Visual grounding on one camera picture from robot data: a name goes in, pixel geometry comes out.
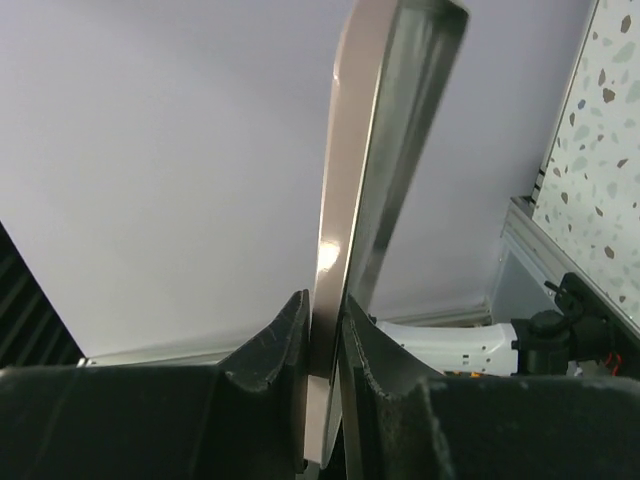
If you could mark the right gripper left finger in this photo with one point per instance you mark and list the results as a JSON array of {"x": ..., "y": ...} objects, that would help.
[{"x": 242, "y": 418}]

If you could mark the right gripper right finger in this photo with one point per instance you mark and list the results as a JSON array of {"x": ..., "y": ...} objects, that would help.
[{"x": 401, "y": 420}]

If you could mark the silver tin lid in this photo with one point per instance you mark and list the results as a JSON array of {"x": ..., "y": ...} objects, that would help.
[{"x": 391, "y": 68}]

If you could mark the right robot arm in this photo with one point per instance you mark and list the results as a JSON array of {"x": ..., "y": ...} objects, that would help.
[{"x": 579, "y": 338}]

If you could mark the aluminium front rail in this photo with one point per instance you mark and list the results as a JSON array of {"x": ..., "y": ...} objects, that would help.
[{"x": 547, "y": 261}]

